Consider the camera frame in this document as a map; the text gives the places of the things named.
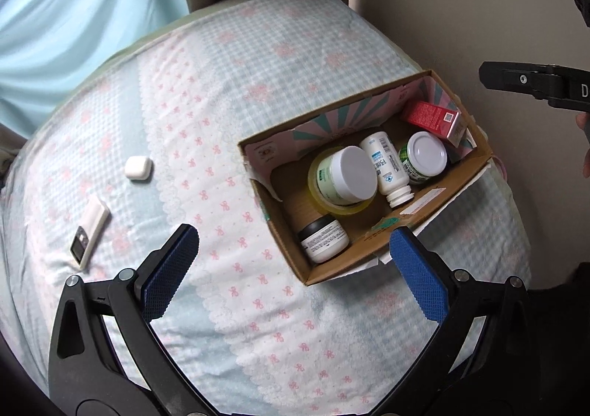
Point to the printed cardboard box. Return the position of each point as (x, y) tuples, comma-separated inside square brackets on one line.
[(433, 202)]

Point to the white earbuds case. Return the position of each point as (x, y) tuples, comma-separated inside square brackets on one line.
[(137, 168)]

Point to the green label jar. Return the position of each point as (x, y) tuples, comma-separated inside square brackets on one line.
[(426, 153)]

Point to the person's right hand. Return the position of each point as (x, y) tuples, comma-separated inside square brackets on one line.
[(586, 164)]

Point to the white remote control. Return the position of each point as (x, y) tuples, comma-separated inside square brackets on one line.
[(90, 231)]

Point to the red carton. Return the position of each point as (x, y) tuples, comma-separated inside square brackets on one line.
[(426, 116)]

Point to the pale green mattress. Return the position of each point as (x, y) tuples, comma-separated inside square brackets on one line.
[(147, 35)]

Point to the black lid jar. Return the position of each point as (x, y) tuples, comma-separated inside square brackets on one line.
[(322, 243)]

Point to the large white lidded jar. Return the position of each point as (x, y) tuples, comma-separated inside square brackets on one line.
[(352, 171)]

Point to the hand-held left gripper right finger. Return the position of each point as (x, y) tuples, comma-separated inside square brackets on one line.
[(419, 282)]

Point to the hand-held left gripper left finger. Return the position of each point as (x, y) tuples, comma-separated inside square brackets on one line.
[(170, 277)]

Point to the light blue cloth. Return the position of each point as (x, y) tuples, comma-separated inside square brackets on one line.
[(69, 5)]

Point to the white pill bottle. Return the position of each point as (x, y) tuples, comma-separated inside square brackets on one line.
[(385, 162)]

